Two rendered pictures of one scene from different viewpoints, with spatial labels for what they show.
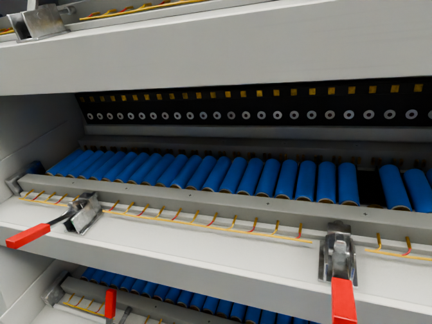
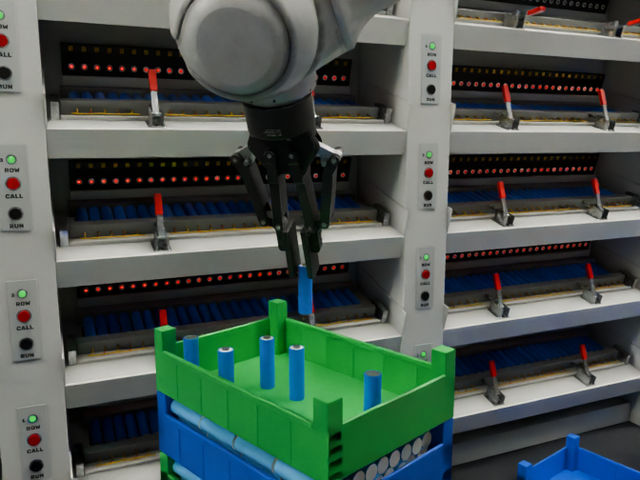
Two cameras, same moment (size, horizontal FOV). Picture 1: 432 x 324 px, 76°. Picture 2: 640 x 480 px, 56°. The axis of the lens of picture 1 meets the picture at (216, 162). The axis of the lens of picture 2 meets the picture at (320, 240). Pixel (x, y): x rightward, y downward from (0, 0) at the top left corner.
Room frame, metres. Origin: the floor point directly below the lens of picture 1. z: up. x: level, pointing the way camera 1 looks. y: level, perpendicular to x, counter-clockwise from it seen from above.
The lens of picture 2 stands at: (-0.32, 1.32, 0.71)
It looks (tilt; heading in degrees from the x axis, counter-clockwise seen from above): 9 degrees down; 314
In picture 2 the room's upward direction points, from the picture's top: straight up
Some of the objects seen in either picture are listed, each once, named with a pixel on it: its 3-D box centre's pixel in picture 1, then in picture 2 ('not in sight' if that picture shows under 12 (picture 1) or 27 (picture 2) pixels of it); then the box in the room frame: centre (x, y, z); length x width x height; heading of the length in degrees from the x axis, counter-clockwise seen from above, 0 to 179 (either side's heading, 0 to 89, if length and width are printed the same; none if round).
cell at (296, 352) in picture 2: not in sight; (296, 371); (0.18, 0.85, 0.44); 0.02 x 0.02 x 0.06
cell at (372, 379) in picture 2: not in sight; (371, 403); (0.06, 0.86, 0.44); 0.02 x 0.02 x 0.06
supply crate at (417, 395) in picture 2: not in sight; (297, 370); (0.17, 0.86, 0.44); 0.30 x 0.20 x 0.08; 179
